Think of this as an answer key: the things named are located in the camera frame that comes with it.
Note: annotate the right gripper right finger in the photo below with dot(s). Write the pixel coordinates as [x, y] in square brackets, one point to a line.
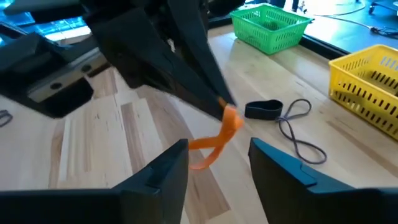
[295, 193]

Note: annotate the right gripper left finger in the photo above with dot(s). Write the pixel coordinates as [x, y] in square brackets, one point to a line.
[140, 196]

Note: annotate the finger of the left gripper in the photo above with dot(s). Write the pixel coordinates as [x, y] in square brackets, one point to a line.
[199, 49]
[149, 59]

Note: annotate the wide orange rubber band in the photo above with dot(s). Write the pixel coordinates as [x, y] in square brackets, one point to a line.
[222, 137]

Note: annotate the thin black rubber band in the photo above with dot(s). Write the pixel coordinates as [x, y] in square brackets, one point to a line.
[4, 116]
[290, 132]

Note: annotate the wide black rubber band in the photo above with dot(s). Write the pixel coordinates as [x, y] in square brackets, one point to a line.
[264, 109]

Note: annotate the green plastic basket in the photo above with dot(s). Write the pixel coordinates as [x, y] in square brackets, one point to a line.
[270, 28]

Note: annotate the yellow plastic basket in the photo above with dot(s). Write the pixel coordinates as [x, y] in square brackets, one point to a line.
[367, 90]

